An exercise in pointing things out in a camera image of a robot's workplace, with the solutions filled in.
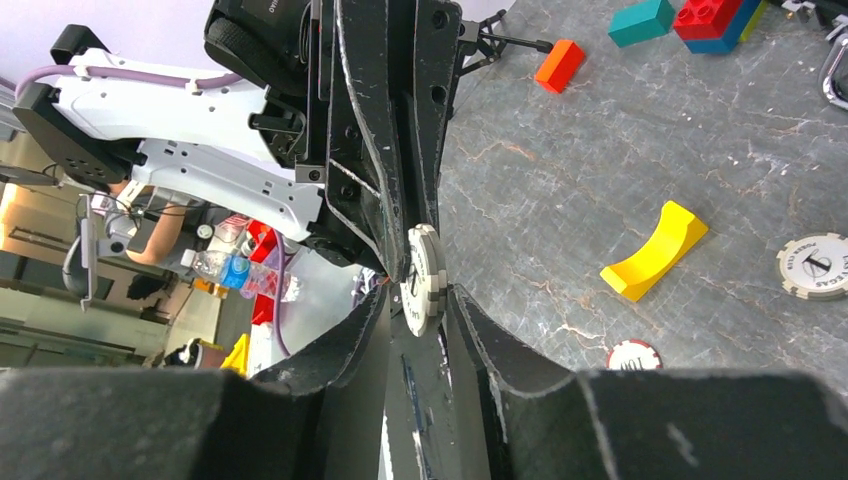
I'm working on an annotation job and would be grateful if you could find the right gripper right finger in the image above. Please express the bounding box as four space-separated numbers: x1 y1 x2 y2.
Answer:
447 285 847 479

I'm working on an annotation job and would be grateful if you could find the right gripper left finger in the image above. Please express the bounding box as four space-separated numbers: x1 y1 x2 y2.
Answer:
1 287 389 479

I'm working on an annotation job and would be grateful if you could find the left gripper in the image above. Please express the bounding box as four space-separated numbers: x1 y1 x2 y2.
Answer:
203 1 461 281

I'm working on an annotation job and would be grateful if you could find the white 1 poker chip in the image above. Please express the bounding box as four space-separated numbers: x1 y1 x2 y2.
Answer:
400 224 448 337

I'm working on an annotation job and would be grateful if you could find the grey poker chip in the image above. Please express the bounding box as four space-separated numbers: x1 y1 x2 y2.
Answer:
776 232 847 301

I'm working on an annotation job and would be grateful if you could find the black poker chip case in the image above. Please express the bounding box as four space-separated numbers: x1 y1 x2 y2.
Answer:
780 0 847 112

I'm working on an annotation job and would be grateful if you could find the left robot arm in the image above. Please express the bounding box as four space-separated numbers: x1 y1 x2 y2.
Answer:
13 1 463 282

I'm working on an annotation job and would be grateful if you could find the red poker chip near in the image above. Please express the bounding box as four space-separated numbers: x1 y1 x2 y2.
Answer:
606 339 663 370

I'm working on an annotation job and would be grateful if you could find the clear water bottle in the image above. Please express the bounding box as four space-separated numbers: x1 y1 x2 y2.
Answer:
180 249 301 302

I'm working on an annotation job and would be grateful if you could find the orange block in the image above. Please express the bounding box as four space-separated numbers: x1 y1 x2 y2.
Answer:
535 39 586 94

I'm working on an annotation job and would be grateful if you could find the yellow arch block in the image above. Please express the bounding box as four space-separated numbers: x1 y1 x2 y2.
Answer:
600 200 709 302

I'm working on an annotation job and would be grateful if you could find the teal block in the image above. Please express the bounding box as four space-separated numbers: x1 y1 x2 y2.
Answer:
608 0 677 48

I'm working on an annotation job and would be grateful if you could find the seated person in background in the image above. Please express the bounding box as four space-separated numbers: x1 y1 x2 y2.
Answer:
105 182 230 276

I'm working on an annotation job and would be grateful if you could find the red blue lego block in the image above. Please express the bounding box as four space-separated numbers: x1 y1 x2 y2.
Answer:
672 0 767 55

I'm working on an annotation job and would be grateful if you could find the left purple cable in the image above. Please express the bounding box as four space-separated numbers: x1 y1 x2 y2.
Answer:
14 64 243 101

